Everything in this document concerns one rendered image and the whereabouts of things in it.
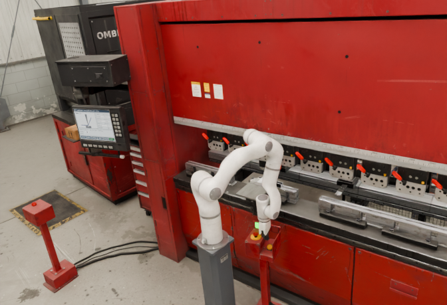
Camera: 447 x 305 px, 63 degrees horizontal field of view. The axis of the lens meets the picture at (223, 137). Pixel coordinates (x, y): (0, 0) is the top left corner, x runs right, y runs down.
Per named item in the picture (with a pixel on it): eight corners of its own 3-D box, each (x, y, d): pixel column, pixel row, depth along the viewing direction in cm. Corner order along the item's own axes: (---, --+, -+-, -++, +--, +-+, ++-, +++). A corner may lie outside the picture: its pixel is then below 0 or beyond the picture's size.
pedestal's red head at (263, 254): (245, 255, 250) (243, 234, 243) (254, 241, 263) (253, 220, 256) (273, 262, 241) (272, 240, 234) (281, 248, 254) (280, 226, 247)
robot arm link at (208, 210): (205, 222, 201) (200, 184, 192) (191, 206, 216) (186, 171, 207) (224, 214, 206) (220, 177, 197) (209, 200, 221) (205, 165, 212)
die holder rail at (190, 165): (186, 172, 324) (185, 163, 320) (190, 169, 328) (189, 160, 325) (232, 186, 296) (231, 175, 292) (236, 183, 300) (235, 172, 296)
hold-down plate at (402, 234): (381, 234, 226) (381, 230, 225) (383, 229, 230) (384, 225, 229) (436, 250, 209) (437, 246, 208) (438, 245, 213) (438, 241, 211)
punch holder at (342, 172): (328, 176, 237) (329, 153, 231) (333, 170, 244) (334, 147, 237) (352, 181, 229) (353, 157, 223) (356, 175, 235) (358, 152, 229)
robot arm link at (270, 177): (291, 173, 215) (280, 220, 222) (273, 163, 227) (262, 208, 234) (281, 174, 209) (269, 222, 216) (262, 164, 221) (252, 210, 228)
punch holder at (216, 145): (208, 148, 294) (206, 129, 288) (214, 144, 301) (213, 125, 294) (223, 151, 286) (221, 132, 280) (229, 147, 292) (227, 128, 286)
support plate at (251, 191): (235, 195, 261) (235, 193, 261) (255, 179, 280) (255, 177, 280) (257, 201, 251) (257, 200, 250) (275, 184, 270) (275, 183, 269)
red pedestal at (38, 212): (42, 284, 333) (14, 207, 302) (66, 268, 352) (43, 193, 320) (54, 293, 322) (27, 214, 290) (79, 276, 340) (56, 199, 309)
